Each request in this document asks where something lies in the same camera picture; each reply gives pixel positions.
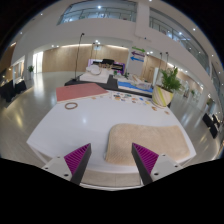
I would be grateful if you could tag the tall black pole stand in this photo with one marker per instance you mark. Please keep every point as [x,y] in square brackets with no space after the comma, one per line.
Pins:
[77,56]

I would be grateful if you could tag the small wooden disc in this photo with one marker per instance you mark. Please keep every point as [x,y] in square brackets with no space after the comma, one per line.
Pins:
[154,108]
[166,112]

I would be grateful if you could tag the pink rectangular mat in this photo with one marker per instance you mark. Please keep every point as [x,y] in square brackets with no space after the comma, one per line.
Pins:
[80,91]

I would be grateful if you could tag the sheet of colourful stickers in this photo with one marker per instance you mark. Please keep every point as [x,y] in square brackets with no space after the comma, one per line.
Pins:
[131,98]

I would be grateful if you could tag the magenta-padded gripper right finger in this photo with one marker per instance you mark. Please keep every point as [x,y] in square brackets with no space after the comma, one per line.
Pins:
[146,158]

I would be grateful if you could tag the small distant potted plant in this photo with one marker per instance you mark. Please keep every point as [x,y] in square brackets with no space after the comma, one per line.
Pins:
[30,69]

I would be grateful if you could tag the beige textured towel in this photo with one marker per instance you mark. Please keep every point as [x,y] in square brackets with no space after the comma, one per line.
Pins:
[148,144]

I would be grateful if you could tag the wide display screen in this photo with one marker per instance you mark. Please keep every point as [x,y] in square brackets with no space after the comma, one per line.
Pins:
[118,65]

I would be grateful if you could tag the black display table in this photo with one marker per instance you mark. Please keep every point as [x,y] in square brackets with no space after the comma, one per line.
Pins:
[111,86]

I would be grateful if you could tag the white sign with arrows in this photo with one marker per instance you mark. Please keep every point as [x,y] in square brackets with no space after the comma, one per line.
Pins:
[136,56]

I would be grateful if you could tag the blue architectural model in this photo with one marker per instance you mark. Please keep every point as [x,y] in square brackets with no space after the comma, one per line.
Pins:
[133,86]

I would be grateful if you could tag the potted plant in striped pot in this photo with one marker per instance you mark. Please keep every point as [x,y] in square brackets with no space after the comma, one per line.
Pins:
[162,95]

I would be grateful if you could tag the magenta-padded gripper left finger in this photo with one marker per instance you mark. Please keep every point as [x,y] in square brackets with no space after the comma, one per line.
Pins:
[76,159]

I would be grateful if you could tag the group of black chairs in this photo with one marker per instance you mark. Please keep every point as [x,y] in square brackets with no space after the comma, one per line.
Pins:
[212,124]
[10,90]

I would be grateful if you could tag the white architectural model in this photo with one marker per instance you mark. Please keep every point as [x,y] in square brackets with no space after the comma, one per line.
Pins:
[94,76]

